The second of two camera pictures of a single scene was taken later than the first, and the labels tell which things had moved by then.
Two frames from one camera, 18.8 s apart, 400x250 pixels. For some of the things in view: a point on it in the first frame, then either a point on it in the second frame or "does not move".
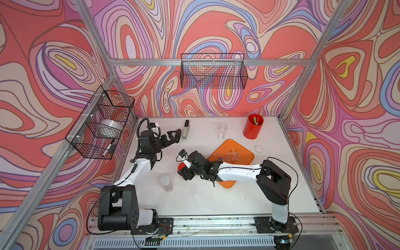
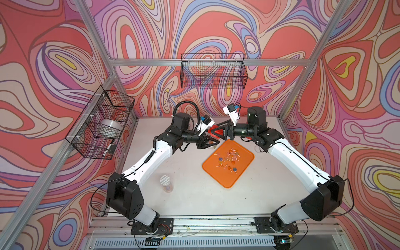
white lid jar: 165,181 does not move
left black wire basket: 97,132 does not move
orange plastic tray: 230,151 does not move
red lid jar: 180,166 → 212,143
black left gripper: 162,138 → 201,143
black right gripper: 185,174 → 228,130
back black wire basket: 213,71 does not move
